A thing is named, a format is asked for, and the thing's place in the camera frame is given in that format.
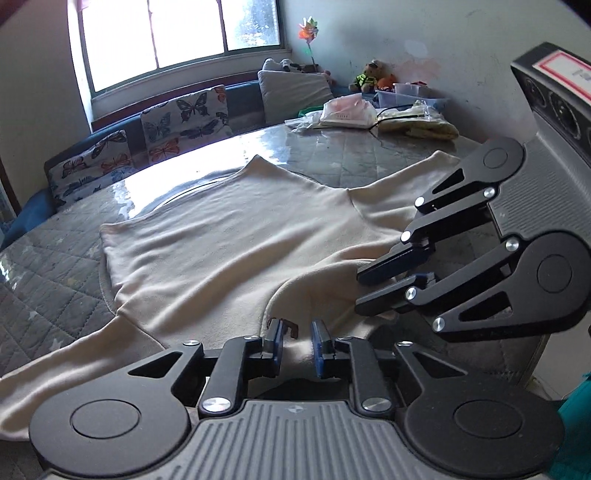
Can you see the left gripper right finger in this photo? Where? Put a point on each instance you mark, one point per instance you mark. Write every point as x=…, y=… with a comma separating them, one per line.
x=354, y=359

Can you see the cream long-sleeve garment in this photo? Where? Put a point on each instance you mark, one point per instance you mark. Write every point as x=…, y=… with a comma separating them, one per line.
x=221, y=263

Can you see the blue sofa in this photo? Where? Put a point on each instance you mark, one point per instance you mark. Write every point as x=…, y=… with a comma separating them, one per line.
x=245, y=110

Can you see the green plastic bowl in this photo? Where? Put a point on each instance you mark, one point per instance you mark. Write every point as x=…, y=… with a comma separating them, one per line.
x=307, y=110

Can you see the yellow floral clothes in bag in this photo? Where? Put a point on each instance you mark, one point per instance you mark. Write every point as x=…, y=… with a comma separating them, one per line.
x=417, y=121

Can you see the grey plain cushion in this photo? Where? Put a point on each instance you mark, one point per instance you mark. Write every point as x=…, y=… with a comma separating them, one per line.
x=285, y=94

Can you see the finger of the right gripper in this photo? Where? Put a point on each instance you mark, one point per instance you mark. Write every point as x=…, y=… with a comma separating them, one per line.
x=424, y=293
x=418, y=242

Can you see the right butterfly cushion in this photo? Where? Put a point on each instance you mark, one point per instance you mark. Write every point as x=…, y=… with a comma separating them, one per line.
x=185, y=123

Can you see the orange plush toy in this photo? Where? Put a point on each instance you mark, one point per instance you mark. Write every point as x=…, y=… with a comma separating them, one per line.
x=387, y=83

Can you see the grey quilted star table cover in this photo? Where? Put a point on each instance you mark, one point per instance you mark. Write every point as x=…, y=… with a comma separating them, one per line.
x=54, y=285

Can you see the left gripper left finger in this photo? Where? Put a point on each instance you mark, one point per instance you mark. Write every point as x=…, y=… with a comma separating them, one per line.
x=240, y=360

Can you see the colourful pinwheel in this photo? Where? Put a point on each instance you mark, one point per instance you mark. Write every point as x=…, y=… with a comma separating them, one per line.
x=308, y=31

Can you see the teddy bear green vest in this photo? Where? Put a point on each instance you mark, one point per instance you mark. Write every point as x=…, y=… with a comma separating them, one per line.
x=367, y=81

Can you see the left butterfly cushion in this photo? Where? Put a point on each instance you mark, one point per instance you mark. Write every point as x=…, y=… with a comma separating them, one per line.
x=105, y=163

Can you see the pink clothes in plastic bag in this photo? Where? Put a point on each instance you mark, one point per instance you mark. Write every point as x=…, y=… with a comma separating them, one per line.
x=352, y=111

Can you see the clear plastic storage box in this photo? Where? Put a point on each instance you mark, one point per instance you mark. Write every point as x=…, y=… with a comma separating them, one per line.
x=407, y=94

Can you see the black white plush toy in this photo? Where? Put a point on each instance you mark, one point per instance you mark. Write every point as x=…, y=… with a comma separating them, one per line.
x=289, y=66

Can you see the butterfly cushion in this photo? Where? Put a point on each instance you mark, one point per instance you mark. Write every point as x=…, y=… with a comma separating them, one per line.
x=185, y=123
x=105, y=163

